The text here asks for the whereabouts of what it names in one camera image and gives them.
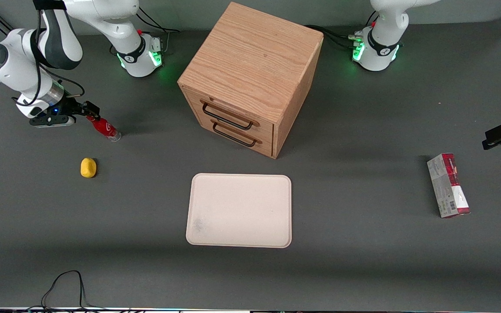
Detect black left arm base cables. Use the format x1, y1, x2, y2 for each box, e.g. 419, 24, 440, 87
305, 25, 356, 50

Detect black wire drawer handle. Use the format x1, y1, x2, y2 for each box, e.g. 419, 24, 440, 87
211, 121, 263, 148
201, 101, 261, 131

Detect black right arm base cables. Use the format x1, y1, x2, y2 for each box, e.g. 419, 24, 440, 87
137, 8, 180, 33

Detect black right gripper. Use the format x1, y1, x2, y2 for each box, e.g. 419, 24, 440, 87
48, 99, 102, 122

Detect grey and red carton box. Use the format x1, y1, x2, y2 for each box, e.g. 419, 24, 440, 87
427, 153, 471, 218

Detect red coke bottle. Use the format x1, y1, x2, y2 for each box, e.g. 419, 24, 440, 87
86, 114, 122, 143

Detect oak wooden drawer cabinet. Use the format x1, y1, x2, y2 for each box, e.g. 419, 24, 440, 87
177, 2, 324, 159

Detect black looped table cable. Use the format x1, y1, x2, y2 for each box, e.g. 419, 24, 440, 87
41, 270, 103, 312

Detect black arm base cables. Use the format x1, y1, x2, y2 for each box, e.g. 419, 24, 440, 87
137, 8, 180, 33
305, 25, 356, 50

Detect yellow lemon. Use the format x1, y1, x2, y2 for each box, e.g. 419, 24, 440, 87
80, 158, 97, 179

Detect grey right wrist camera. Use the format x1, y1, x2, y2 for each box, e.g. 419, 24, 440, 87
30, 115, 76, 128

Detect cream plastic tray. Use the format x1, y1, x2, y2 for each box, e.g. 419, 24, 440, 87
186, 173, 292, 249

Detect wooden drawer front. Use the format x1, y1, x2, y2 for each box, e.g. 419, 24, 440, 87
182, 87, 275, 136
198, 118, 274, 157

